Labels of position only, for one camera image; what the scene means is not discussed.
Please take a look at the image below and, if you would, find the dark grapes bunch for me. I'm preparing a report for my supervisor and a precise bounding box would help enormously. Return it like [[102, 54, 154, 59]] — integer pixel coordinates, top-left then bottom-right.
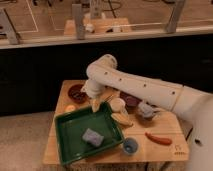
[[73, 92, 85, 101]]

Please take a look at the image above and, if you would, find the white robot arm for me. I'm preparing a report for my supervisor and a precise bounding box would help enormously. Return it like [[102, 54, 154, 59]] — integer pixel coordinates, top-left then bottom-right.
[[83, 54, 213, 171]]

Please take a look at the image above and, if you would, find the white round lid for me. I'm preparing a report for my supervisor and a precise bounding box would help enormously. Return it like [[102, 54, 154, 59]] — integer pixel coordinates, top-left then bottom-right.
[[110, 98, 125, 113]]

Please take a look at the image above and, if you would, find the dark red bowl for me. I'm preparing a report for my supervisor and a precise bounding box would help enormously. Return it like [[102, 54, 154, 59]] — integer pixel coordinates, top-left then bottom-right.
[[68, 84, 87, 104]]

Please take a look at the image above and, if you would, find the small orange round fruit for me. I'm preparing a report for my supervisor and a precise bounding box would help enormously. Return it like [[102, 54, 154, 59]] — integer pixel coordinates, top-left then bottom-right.
[[65, 105, 76, 112]]

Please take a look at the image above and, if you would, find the yellow banana toy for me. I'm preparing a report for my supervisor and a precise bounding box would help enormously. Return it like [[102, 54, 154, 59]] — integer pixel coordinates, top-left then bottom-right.
[[111, 113, 133, 126]]

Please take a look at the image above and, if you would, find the grey blue sponge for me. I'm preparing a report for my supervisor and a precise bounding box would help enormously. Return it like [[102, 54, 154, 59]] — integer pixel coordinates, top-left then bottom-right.
[[82, 128, 104, 147]]

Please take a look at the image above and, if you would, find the purple bowl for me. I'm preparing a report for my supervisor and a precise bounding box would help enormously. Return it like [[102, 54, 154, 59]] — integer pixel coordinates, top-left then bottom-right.
[[120, 92, 141, 107]]

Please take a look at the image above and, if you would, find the green plastic tray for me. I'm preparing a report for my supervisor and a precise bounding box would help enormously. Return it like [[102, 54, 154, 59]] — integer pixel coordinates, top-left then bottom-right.
[[55, 102, 124, 165]]

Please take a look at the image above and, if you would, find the grey crumpled cloth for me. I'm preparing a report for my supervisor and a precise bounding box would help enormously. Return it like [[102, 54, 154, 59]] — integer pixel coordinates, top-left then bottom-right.
[[138, 102, 155, 119]]

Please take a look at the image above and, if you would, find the small blue cup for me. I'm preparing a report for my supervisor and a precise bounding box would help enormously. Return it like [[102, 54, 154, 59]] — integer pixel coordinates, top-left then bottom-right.
[[122, 137, 138, 155]]

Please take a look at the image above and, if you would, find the orange carrot toy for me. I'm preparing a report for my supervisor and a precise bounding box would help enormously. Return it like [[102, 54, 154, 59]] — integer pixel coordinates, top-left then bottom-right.
[[145, 132, 172, 145]]

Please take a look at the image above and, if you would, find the middle grey metal post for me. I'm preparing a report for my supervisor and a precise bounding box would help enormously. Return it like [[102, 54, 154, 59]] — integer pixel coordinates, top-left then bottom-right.
[[72, 4, 85, 40]]

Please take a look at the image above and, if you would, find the grey metal post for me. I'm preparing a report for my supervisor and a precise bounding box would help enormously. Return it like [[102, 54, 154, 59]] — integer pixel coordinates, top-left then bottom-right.
[[0, 8, 19, 45], [165, 0, 185, 33], [72, 4, 85, 40]]

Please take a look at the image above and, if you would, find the left grey metal post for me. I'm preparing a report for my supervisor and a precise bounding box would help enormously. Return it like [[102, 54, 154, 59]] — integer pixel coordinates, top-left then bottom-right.
[[0, 8, 19, 45]]

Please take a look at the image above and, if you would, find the right grey metal post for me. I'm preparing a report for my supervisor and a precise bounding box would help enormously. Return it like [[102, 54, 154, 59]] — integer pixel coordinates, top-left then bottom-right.
[[165, 0, 185, 33]]

